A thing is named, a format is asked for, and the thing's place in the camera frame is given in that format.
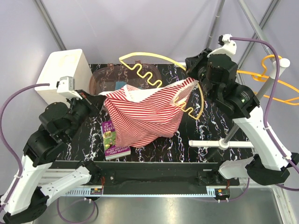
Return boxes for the black marble pattern mat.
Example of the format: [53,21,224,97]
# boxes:
[58,64,252,162]

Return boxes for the blue tank top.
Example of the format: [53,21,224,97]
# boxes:
[115,81,127,90]

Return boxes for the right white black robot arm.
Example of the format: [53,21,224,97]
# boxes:
[185,49,299,186]

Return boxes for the white grey clothes rack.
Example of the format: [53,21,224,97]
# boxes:
[195,0,290,150]

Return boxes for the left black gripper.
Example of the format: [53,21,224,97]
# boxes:
[65,88,108,140]

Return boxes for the white rectangular bin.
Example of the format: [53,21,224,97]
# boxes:
[35,49,92,105]

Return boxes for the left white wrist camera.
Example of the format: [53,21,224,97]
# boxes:
[57,76,82,99]

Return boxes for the orange plastic hanger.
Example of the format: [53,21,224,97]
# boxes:
[235,55,299,105]

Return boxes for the brown transparent oval basket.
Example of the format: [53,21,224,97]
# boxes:
[89,63,157,95]

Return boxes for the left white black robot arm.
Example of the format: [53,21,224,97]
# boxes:
[0,90,106,224]

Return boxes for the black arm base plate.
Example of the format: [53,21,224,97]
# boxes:
[74,161,243,196]

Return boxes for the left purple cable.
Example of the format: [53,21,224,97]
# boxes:
[0,83,100,222]

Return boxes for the red white striped top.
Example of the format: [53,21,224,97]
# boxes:
[100,77,198,147]

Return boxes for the purple treehouse book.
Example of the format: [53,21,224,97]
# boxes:
[101,120,131,161]

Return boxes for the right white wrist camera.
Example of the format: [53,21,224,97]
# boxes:
[207,34,237,58]

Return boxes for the yellow plastic hanger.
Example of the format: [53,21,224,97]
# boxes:
[119,52,204,120]

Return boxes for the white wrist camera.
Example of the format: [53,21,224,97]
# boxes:
[207,34,237,58]
[57,76,82,99]

